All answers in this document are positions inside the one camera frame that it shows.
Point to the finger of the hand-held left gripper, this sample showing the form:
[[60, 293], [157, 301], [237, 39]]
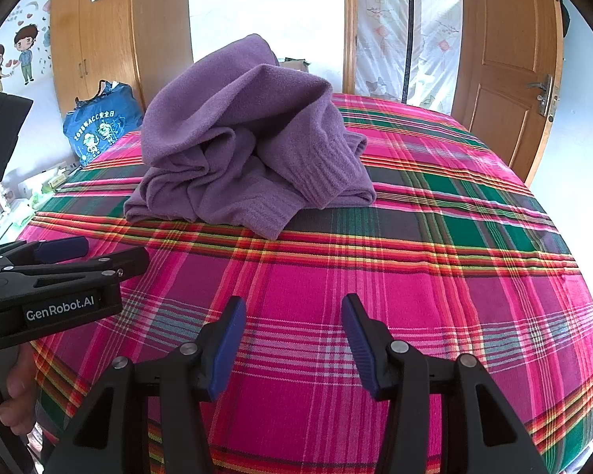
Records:
[[123, 259], [62, 248]]

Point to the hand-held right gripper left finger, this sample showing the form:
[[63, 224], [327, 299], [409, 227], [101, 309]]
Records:
[[227, 345]]

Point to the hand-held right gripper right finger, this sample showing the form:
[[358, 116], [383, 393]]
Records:
[[358, 345]]

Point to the purple sweater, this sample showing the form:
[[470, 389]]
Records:
[[237, 133]]

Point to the person's left hand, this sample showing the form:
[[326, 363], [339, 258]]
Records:
[[19, 390]]

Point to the pink plaid bed sheet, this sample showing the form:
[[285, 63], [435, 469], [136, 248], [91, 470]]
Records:
[[425, 256]]

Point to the blue tote bag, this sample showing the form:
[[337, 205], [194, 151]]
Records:
[[99, 133]]

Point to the wooden wardrobe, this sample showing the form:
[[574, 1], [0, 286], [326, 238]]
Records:
[[108, 34]]

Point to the cardboard box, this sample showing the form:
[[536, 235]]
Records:
[[296, 65]]

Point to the clear plastic door curtain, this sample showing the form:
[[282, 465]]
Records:
[[435, 34]]

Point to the wooden door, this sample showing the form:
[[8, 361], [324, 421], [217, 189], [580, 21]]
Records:
[[504, 59]]

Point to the cartoon wall sticker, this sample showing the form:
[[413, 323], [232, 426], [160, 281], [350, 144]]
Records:
[[24, 49]]

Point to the wooden door frame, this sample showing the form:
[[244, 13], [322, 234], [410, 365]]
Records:
[[351, 24]]

